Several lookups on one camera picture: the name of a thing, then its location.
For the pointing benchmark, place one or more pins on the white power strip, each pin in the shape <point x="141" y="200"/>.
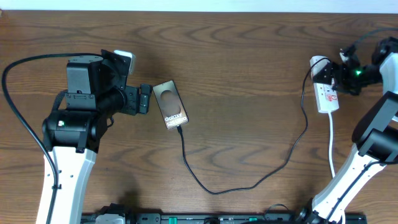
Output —
<point x="326" y="98"/>

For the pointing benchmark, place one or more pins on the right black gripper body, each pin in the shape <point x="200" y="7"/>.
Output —
<point x="352" y="80"/>

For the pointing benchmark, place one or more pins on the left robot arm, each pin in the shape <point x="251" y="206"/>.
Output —
<point x="97" y="89"/>

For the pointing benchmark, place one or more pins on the white USB charger adapter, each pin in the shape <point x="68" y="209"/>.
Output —
<point x="321" y="69"/>

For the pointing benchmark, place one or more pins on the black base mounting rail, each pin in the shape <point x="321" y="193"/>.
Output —
<point x="278" y="214"/>

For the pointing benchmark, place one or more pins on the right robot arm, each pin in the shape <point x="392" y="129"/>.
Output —
<point x="374" y="140"/>

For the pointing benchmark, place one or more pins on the Galaxy S25 Ultra smartphone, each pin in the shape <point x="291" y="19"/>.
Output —
<point x="170" y="104"/>

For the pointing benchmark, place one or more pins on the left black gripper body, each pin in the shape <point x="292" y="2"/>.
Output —
<point x="131" y="98"/>

